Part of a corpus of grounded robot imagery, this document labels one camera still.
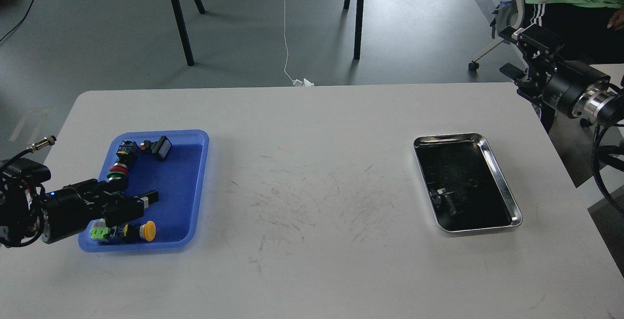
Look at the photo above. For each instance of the person in green shirt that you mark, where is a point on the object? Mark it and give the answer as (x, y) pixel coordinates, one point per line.
(582, 24)

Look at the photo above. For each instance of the green white switch block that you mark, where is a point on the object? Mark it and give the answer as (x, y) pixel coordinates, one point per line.
(101, 233)

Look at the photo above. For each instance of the black table legs left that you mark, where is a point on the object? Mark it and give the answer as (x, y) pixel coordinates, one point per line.
(181, 26)

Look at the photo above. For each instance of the yellow mushroom push button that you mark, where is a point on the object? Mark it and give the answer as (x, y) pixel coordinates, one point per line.
(134, 232)

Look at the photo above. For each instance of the person's second hand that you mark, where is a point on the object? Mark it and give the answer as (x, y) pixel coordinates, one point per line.
(616, 21)

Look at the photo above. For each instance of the white side table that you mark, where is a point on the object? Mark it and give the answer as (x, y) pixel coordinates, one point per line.
(614, 71)

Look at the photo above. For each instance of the blue plastic tray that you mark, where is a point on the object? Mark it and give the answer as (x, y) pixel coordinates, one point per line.
(178, 179)

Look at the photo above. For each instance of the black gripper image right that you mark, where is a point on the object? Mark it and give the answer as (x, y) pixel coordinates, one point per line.
(572, 88)

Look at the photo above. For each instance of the silver metal tray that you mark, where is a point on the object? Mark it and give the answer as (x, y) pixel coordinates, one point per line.
(446, 162)

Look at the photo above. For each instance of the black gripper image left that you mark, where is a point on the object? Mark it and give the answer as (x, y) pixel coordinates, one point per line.
(69, 211)

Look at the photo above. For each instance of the white office chair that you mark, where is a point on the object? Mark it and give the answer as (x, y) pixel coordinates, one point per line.
(507, 13)

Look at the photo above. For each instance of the red green ringed button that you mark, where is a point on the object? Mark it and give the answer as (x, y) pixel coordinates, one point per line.
(117, 171)

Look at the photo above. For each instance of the black square push button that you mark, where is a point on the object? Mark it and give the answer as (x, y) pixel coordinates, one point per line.
(160, 148)

